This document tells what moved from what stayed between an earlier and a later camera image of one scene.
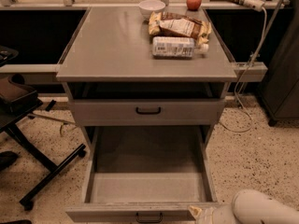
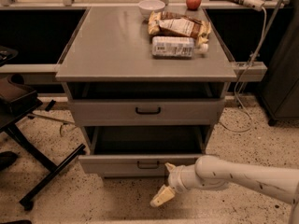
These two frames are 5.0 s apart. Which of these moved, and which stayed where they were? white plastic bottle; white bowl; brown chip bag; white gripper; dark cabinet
Moved: white gripper
Stayed: brown chip bag; white bowl; white plastic bottle; dark cabinet
